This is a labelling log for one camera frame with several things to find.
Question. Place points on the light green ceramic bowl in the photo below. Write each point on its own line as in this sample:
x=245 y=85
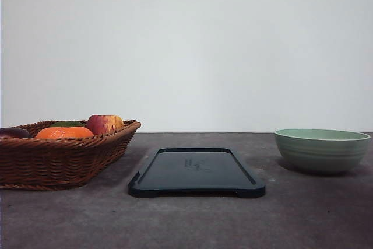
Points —
x=321 y=150

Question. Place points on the brown wicker basket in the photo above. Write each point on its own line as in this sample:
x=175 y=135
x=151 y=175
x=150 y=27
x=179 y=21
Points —
x=55 y=155

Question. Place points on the dark blue rectangular tray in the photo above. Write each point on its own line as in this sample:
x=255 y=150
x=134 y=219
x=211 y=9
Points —
x=195 y=171

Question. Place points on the red yellow apple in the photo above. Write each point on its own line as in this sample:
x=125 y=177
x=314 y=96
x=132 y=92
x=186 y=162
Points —
x=105 y=124

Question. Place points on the green avocado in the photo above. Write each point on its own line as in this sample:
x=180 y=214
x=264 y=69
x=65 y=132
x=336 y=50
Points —
x=68 y=124

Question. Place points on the orange fruit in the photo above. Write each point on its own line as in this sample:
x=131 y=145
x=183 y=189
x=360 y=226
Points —
x=64 y=133

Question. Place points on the dark purple fruit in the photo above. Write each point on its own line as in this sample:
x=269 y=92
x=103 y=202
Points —
x=18 y=133

